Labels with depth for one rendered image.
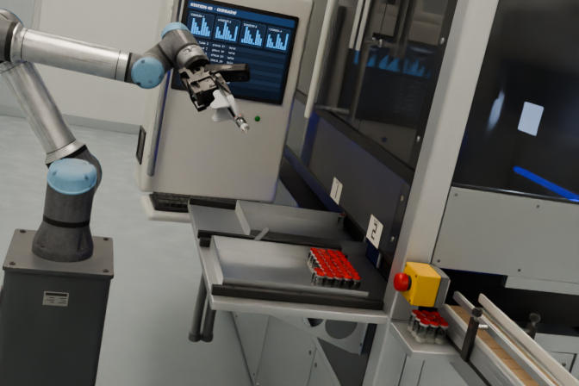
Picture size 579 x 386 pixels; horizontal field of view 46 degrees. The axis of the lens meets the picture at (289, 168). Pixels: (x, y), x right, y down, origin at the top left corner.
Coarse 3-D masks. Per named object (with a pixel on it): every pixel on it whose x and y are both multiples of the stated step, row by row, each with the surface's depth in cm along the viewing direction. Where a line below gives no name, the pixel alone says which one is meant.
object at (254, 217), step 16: (240, 208) 202; (256, 208) 211; (272, 208) 212; (288, 208) 213; (256, 224) 200; (272, 224) 203; (288, 224) 206; (304, 224) 210; (320, 224) 213; (336, 224) 216; (304, 240) 189; (320, 240) 190; (336, 240) 191; (352, 240) 203
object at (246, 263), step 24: (216, 240) 174; (240, 240) 176; (216, 264) 161; (240, 264) 168; (264, 264) 171; (288, 264) 174; (264, 288) 152; (288, 288) 154; (312, 288) 155; (336, 288) 156
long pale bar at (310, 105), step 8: (328, 0) 211; (328, 8) 211; (328, 16) 211; (328, 24) 212; (328, 32) 213; (320, 40) 213; (320, 48) 214; (320, 56) 214; (320, 64) 214; (320, 72) 215; (312, 80) 216; (312, 88) 216; (312, 96) 217; (312, 104) 217; (312, 112) 218
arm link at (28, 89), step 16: (16, 16) 177; (0, 64) 172; (16, 64) 173; (32, 64) 177; (16, 80) 174; (32, 80) 176; (16, 96) 176; (32, 96) 176; (48, 96) 179; (32, 112) 177; (48, 112) 178; (32, 128) 181; (48, 128) 179; (64, 128) 181; (48, 144) 180; (64, 144) 181; (80, 144) 183; (48, 160) 181; (96, 160) 190; (96, 176) 182
